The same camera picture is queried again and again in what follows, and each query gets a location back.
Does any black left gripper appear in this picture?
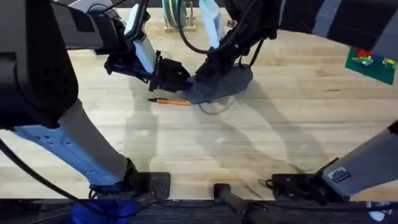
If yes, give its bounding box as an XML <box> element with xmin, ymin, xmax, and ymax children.
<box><xmin>104</xmin><ymin>50</ymin><xmax>193</xmax><ymax>93</ymax></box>

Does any grey soft zip bag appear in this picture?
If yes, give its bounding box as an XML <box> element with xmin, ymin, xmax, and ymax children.
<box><xmin>184</xmin><ymin>63</ymin><xmax>254</xmax><ymax>105</ymax></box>

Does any orange pen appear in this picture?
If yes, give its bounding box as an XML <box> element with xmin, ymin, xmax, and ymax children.
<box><xmin>147</xmin><ymin>97</ymin><xmax>192</xmax><ymax>107</ymax></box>

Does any wooden peg rack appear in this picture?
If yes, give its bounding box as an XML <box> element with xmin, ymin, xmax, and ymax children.
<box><xmin>163</xmin><ymin>0</ymin><xmax>198</xmax><ymax>33</ymax></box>

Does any teal plate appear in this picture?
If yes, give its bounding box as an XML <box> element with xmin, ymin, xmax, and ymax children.
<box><xmin>161</xmin><ymin>0</ymin><xmax>187</xmax><ymax>29</ymax></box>

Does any black stand pole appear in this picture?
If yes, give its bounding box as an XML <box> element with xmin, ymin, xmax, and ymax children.
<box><xmin>213</xmin><ymin>183</ymin><xmax>276</xmax><ymax>224</ymax></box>

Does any blue cloth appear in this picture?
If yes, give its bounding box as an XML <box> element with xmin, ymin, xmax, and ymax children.
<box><xmin>70</xmin><ymin>199</ymin><xmax>139</xmax><ymax>224</ymax></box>

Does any green board with toy blocks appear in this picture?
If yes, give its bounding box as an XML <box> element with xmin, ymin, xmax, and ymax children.
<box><xmin>344</xmin><ymin>47</ymin><xmax>398</xmax><ymax>86</ymax></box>

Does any white object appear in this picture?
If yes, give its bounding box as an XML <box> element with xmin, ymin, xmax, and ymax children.
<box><xmin>366</xmin><ymin>201</ymin><xmax>393</xmax><ymax>222</ymax></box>

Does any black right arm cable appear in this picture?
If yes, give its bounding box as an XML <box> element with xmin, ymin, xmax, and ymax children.
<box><xmin>176</xmin><ymin>0</ymin><xmax>212</xmax><ymax>55</ymax></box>

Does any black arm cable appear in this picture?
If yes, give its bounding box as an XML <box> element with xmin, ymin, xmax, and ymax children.
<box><xmin>176</xmin><ymin>0</ymin><xmax>212</xmax><ymax>55</ymax></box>
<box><xmin>0</xmin><ymin>139</ymin><xmax>158</xmax><ymax>218</ymax></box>

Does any black rail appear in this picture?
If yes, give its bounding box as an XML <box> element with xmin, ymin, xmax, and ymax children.
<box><xmin>0</xmin><ymin>198</ymin><xmax>398</xmax><ymax>224</ymax></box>

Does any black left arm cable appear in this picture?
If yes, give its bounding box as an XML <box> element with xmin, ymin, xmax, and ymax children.
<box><xmin>0</xmin><ymin>139</ymin><xmax>158</xmax><ymax>218</ymax></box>

